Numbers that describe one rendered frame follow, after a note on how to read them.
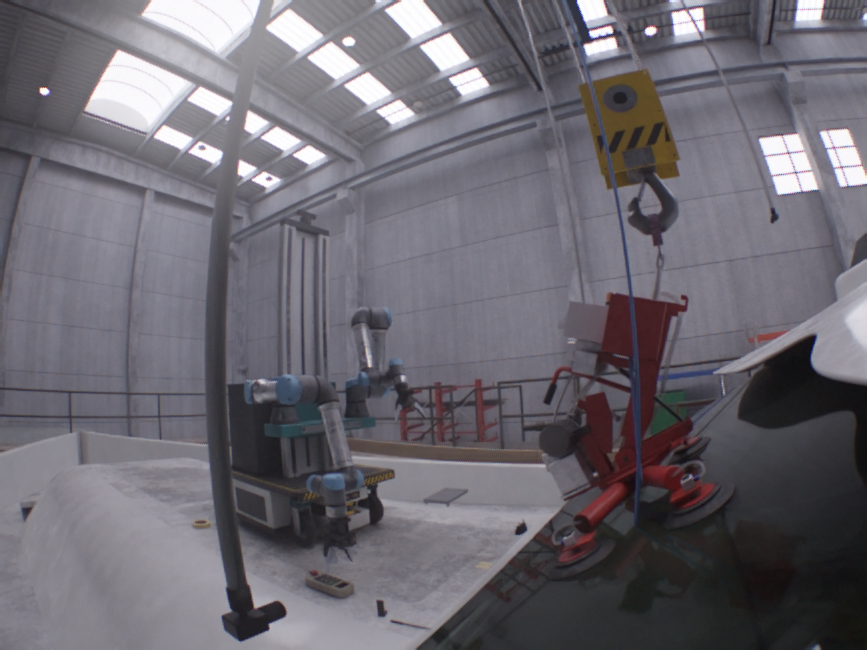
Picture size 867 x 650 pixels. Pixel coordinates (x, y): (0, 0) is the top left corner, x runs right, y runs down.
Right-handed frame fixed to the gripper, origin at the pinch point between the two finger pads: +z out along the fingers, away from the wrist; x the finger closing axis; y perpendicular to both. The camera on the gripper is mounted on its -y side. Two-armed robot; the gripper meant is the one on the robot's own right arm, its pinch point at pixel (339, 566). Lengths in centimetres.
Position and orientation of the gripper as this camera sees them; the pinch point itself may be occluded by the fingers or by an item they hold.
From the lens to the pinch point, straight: 163.5
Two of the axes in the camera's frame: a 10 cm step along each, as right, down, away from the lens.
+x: 5.2, 1.0, 8.5
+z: 0.6, 9.9, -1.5
